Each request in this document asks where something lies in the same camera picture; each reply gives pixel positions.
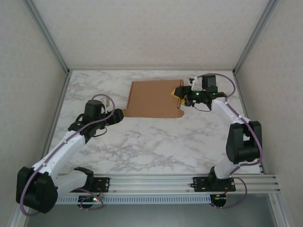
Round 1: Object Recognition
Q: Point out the aluminium mounting beam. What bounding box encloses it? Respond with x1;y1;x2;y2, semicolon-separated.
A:
22;174;281;196

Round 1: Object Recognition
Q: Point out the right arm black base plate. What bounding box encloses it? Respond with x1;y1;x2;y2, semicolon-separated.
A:
193;176;237;192

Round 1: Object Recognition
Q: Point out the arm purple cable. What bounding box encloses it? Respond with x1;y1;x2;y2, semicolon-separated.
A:
20;94;116;217
196;74;264;210

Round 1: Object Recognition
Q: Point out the aluminium table side rail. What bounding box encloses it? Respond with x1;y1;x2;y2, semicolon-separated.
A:
35;70;72;176
233;70;265;175

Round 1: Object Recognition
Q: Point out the aluminium frame post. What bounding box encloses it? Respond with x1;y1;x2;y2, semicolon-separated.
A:
22;0;71;74
267;192;289;227
7;211;27;227
232;0;281;74

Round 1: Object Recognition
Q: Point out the brown cardboard box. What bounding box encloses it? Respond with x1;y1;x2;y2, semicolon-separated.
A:
122;79;185;119

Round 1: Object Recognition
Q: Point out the slotted grey cable duct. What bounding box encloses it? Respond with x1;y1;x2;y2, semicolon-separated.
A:
56;194;213;205

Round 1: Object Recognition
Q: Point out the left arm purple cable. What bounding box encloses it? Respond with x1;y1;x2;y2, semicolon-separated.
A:
20;94;116;217

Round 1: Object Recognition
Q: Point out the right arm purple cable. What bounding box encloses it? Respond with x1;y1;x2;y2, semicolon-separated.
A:
196;74;264;210

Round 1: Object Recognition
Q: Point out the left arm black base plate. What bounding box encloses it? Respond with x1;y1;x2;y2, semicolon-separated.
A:
92;176;111;193

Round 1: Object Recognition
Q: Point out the aluminium frame cross rail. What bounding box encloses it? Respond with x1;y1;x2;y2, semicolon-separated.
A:
68;68;235;71

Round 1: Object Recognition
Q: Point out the lower aluminium frame post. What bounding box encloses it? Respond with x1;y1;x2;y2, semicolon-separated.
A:
7;211;27;227
267;192;289;227

